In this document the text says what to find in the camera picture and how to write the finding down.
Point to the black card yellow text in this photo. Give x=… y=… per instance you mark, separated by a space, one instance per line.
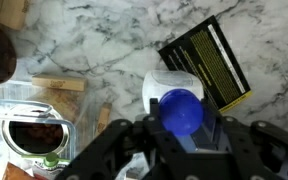
x=214 y=63

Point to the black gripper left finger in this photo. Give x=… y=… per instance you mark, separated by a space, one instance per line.
x=127 y=153

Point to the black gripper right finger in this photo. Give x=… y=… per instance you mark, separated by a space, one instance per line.
x=260 y=153

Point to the orange snack bag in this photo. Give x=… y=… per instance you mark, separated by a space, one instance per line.
x=15 y=171

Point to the glass jar metal clasp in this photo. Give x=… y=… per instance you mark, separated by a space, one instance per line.
x=34 y=136

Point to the clear plastic box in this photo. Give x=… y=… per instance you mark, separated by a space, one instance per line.
x=4 y=100

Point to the white bottle blue cap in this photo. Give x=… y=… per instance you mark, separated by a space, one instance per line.
x=180 y=111

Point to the wooden block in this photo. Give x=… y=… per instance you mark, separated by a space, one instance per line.
x=59 y=82
x=103 y=118

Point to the wooden box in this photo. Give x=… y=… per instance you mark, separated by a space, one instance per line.
x=10 y=11

